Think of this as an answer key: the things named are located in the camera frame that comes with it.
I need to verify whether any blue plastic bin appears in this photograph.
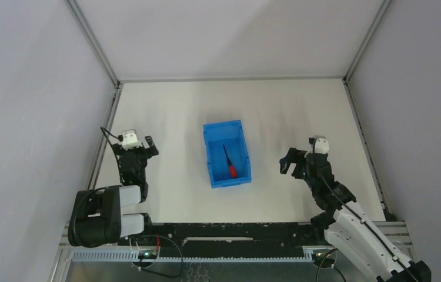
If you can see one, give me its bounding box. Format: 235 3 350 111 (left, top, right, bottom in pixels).
203 120 252 189

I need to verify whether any grey cable duct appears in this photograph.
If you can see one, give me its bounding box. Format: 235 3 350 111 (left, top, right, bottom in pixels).
68 250 315 263

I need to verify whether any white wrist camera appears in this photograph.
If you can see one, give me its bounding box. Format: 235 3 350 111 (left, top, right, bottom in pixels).
309 135 329 155
121 129 142 150

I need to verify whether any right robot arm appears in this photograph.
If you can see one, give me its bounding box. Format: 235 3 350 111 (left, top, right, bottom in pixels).
279 147 432 281

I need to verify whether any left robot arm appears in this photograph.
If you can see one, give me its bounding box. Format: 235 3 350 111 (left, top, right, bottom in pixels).
68 133 159 248

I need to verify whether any red handled screwdriver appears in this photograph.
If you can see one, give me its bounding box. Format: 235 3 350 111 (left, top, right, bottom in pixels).
223 145 238 179

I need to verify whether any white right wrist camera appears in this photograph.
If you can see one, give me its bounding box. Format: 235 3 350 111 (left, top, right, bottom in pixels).
309 135 329 155

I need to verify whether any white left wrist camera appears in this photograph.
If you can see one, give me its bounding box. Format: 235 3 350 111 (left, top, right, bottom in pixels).
121 129 142 150

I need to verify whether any black cable loop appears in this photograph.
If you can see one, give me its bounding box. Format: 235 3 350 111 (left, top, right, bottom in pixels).
129 234 184 280

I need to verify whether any black mounting rail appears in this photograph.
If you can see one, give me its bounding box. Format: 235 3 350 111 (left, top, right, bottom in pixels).
117 222 328 260

